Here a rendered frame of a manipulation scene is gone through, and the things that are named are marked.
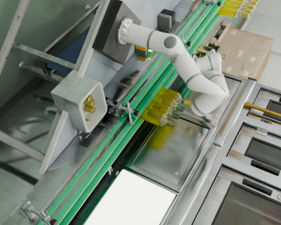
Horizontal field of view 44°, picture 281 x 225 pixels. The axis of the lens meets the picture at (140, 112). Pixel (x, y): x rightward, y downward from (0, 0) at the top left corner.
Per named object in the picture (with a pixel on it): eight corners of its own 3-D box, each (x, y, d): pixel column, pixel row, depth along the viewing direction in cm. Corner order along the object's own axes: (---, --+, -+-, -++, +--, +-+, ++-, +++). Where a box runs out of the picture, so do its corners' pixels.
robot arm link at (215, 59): (203, 61, 179) (221, 56, 177) (200, 52, 187) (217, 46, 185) (210, 84, 188) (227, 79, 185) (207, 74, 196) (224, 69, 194)
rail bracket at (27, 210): (19, 214, 153) (59, 239, 144) (5, 197, 140) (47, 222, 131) (26, 206, 155) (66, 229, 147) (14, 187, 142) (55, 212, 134)
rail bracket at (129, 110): (118, 121, 183) (138, 129, 178) (114, 99, 171) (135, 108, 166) (121, 117, 185) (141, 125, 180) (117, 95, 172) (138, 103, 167)
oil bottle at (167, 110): (135, 108, 198) (168, 121, 190) (134, 101, 194) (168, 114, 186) (140, 101, 201) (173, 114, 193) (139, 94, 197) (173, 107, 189)
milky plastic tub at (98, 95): (74, 128, 173) (88, 135, 170) (63, 97, 156) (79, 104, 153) (94, 105, 182) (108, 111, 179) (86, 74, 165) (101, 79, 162)
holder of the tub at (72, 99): (76, 134, 177) (88, 140, 174) (63, 97, 156) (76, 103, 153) (95, 111, 186) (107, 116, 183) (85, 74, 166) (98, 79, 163)
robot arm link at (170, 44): (152, 25, 160) (183, 35, 154) (160, 37, 172) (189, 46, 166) (143, 44, 159) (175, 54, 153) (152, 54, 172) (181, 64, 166)
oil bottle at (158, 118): (130, 114, 195) (163, 128, 187) (129, 108, 191) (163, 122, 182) (135, 108, 198) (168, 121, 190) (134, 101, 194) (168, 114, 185)
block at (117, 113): (106, 114, 185) (117, 118, 182) (104, 102, 177) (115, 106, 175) (110, 110, 186) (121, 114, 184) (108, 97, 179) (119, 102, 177)
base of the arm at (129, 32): (111, 35, 162) (140, 44, 156) (122, 10, 163) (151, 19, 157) (124, 47, 176) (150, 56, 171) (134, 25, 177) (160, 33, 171)
